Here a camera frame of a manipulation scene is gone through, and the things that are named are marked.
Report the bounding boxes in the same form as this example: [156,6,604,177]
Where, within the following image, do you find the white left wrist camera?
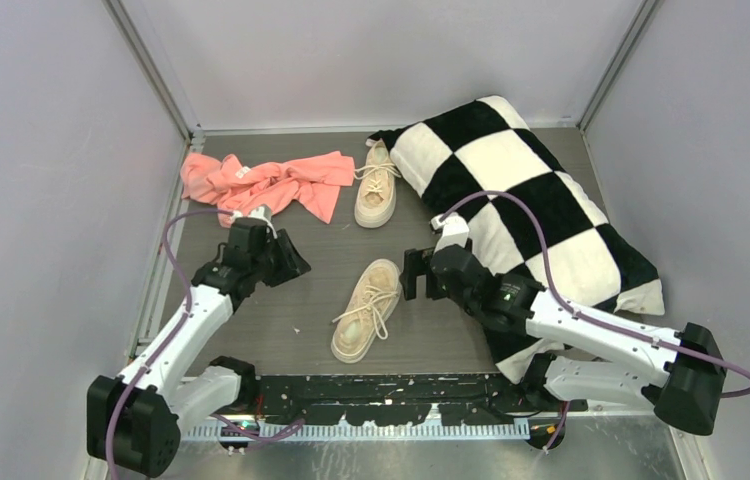
[229,204,277,236]

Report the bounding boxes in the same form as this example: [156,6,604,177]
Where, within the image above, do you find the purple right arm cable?
[437,190,750,452]

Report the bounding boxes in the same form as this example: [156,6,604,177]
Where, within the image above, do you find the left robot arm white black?
[86,206,311,478]

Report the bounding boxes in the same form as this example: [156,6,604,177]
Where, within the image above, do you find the pink cloth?
[180,151,355,228]

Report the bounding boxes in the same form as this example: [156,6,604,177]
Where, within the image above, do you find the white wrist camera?
[430,212,470,252]
[229,204,277,236]

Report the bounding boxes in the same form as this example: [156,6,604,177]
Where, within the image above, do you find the beige sneaker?
[330,259,402,364]
[354,140,401,229]

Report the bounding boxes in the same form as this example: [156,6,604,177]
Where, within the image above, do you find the black white checkered pillow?
[368,95,666,386]

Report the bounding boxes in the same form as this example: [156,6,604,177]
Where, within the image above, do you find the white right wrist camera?
[430,212,470,252]

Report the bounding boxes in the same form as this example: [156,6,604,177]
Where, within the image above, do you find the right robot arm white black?
[400,245,726,436]

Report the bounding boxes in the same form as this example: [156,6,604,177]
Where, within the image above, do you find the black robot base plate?
[193,374,590,429]

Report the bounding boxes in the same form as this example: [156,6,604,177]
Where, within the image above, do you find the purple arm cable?
[437,190,750,452]
[104,208,307,480]

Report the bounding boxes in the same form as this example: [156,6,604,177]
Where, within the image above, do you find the aluminium front rail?
[91,372,696,444]

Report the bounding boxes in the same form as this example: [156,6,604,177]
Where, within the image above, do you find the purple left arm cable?
[104,208,307,480]

